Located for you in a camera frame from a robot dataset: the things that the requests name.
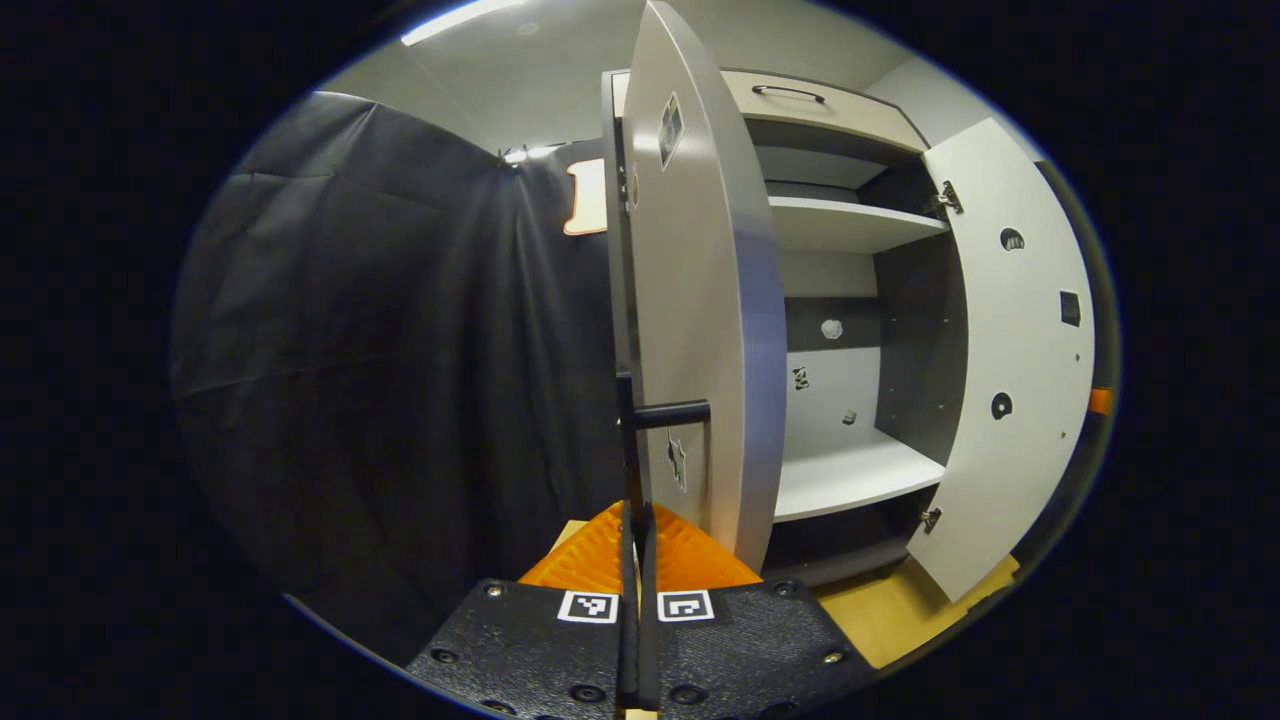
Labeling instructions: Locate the white cabinet drawer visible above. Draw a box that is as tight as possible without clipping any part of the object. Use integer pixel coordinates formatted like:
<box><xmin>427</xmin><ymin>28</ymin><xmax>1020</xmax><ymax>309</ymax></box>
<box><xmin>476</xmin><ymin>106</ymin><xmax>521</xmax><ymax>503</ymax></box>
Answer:
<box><xmin>610</xmin><ymin>68</ymin><xmax>931</xmax><ymax>156</ymax></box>

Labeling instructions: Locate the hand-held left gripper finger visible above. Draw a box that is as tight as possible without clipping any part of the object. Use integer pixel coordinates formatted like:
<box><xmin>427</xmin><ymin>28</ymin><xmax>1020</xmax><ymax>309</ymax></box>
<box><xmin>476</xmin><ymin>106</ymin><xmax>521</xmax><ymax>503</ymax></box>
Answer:
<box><xmin>405</xmin><ymin>500</ymin><xmax>641</xmax><ymax>720</ymax></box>
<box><xmin>640</xmin><ymin>500</ymin><xmax>877</xmax><ymax>720</ymax></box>

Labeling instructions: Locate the white cabinet door camera sticker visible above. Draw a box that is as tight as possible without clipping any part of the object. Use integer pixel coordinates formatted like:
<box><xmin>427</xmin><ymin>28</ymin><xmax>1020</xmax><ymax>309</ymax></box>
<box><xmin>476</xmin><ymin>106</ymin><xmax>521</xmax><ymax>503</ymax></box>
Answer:
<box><xmin>620</xmin><ymin>0</ymin><xmax>789</xmax><ymax>573</ymax></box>

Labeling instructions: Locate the black door handle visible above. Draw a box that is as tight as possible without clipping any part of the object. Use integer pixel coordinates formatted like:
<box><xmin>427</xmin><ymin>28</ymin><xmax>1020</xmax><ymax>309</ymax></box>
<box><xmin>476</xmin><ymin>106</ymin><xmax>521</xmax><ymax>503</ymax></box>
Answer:
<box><xmin>614</xmin><ymin>370</ymin><xmax>713</xmax><ymax>526</ymax></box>

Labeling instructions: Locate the grey double-door shoe cabinet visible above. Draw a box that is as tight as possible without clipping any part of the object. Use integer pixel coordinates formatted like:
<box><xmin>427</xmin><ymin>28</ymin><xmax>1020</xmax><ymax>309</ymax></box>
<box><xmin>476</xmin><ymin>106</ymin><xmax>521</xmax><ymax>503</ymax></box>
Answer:
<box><xmin>600</xmin><ymin>68</ymin><xmax>966</xmax><ymax>591</ymax></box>

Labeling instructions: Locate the white cabinet shelf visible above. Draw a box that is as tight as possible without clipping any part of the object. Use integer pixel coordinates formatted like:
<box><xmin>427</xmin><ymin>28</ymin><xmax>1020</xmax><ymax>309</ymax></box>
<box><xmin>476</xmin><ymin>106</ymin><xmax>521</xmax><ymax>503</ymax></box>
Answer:
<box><xmin>768</xmin><ymin>195</ymin><xmax>951</xmax><ymax>255</ymax></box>
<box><xmin>772</xmin><ymin>430</ymin><xmax>947</xmax><ymax>524</ymax></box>

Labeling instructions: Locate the white cabinet door headphone sticker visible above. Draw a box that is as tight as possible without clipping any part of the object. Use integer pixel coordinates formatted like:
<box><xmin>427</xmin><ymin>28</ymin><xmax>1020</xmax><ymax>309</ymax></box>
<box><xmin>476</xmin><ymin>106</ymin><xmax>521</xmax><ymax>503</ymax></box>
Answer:
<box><xmin>905</xmin><ymin>117</ymin><xmax>1097</xmax><ymax>604</ymax></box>

